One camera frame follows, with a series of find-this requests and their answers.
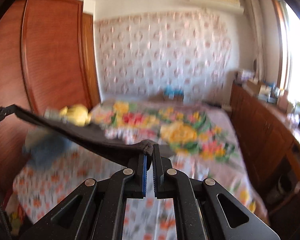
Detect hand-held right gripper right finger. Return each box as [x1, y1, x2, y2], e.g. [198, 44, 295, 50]
[152, 144, 280, 240]

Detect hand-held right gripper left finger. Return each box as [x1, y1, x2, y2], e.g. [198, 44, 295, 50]
[20, 153, 148, 240]

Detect black pants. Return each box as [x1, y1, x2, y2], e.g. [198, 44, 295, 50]
[14, 104, 177, 168]

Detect floral blanket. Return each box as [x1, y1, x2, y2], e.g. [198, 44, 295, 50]
[90, 100, 243, 165]

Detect blue jeans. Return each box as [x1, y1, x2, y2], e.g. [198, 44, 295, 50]
[22, 127, 75, 170]

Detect yellow plush toy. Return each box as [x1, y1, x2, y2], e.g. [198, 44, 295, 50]
[59, 104, 92, 127]

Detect wooden headboard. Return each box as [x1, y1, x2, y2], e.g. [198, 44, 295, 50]
[0, 0, 102, 200]

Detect orange-fruit print bedsheet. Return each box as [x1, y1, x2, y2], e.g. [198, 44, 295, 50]
[5, 140, 268, 240]

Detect blue box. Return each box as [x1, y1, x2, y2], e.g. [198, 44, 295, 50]
[164, 86, 184, 102]

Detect brown wooden cabinet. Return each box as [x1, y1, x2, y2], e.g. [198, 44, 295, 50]
[230, 82, 300, 205]

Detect clutter of boxes and bottles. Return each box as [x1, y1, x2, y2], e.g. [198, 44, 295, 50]
[236, 70, 300, 128]

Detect beige window curtain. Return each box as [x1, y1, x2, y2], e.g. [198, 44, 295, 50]
[245, 0, 265, 75]

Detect bright window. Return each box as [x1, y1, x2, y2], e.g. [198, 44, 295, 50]
[277, 0, 300, 100]

